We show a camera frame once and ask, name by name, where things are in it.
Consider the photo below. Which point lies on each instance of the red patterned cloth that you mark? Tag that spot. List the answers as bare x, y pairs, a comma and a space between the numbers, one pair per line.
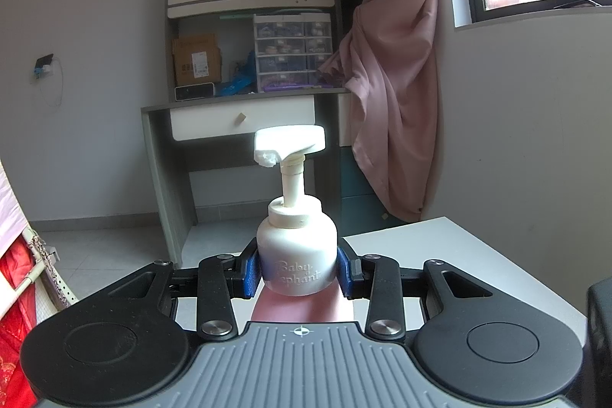
12, 331

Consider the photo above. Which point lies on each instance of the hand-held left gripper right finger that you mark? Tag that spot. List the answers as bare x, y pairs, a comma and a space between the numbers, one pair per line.
345, 279

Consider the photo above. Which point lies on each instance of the white bed rail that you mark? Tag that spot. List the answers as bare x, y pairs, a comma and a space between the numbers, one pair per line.
52, 274

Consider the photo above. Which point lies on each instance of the pale pink bed sheet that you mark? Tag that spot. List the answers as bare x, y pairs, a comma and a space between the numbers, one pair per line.
12, 212

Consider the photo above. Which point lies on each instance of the blue plastic bag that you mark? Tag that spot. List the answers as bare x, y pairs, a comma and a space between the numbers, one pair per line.
236, 80

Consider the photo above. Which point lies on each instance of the cardboard box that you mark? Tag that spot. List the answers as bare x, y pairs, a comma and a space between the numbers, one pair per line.
196, 59

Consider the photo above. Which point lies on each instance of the wall socket with charger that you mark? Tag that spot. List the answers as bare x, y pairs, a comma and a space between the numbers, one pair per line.
43, 66

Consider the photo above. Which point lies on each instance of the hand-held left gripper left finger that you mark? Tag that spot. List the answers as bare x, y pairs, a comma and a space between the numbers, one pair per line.
250, 276

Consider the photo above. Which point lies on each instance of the pink pump bottle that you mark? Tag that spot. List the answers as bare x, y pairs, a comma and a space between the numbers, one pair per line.
296, 245

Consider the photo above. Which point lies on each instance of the small black device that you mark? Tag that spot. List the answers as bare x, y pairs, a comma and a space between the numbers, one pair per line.
194, 92

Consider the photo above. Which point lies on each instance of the clear plastic drawer organizer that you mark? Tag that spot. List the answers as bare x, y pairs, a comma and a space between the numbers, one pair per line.
292, 52

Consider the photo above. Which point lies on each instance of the white desk drawer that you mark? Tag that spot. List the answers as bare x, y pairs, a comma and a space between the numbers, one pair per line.
215, 121

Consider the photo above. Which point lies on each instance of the pink curtain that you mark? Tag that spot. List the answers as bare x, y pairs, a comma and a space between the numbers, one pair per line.
397, 68

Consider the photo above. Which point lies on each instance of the teal cabinet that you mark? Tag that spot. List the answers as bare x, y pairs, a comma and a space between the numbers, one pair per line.
356, 178

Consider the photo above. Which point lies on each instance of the grey desk with shelf hutch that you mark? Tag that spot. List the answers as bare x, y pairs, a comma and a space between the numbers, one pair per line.
162, 178

